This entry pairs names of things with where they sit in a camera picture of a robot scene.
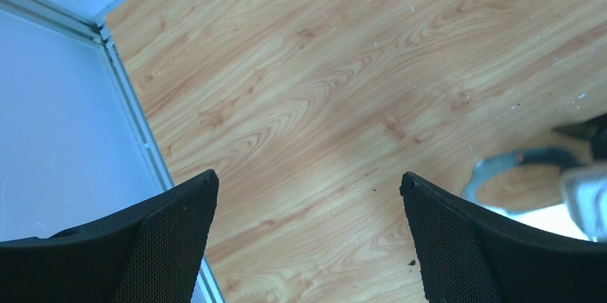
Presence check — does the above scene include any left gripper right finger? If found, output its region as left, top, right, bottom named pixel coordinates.
left=400, top=172, right=606, bottom=302

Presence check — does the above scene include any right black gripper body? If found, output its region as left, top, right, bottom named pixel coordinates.
left=552, top=113, right=606, bottom=161

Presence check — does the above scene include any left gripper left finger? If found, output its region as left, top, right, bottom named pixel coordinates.
left=1, top=170, right=219, bottom=302

